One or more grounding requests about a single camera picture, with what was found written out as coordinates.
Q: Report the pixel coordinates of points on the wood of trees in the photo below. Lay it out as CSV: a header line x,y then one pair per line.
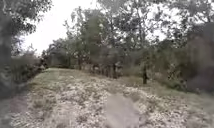
x,y
121,40

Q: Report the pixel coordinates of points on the dry leaf-strewn grass ground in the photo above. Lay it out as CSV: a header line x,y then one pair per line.
x,y
78,100

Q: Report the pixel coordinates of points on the dark bushes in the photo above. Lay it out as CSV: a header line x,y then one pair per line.
x,y
15,71

